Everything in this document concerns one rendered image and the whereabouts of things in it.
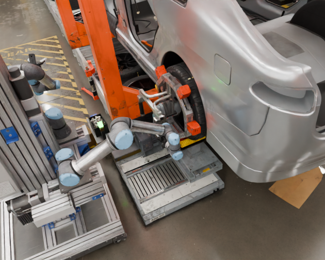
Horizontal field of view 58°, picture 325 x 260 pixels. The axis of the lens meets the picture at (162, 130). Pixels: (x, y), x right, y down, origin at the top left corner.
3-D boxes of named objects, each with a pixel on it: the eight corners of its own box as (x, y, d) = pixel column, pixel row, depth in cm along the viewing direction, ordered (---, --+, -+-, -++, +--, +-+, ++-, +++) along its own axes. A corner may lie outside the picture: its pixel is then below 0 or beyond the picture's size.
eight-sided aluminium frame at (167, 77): (194, 147, 248) (193, 95, 212) (188, 150, 247) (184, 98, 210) (166, 113, 286) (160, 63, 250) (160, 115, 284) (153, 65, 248)
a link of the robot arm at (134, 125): (104, 123, 195) (166, 132, 221) (108, 133, 187) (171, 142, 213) (110, 109, 190) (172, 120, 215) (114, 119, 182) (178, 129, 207)
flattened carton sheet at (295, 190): (327, 173, 286) (328, 171, 284) (299, 210, 261) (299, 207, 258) (297, 158, 304) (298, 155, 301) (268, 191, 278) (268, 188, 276)
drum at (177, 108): (182, 116, 249) (181, 103, 240) (159, 125, 243) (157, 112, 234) (174, 107, 259) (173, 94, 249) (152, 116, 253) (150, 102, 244)
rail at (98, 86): (132, 139, 323) (129, 124, 308) (124, 142, 320) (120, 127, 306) (79, 51, 494) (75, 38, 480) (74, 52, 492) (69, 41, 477)
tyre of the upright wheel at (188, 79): (183, 98, 300) (219, 145, 263) (162, 106, 294) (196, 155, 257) (187, 43, 249) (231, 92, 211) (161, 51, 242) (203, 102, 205)
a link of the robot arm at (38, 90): (47, 94, 242) (43, 83, 235) (34, 97, 241) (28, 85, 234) (49, 89, 248) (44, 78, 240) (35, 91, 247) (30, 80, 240)
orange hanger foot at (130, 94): (176, 103, 306) (174, 74, 283) (130, 120, 292) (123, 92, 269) (169, 95, 317) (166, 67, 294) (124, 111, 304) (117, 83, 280)
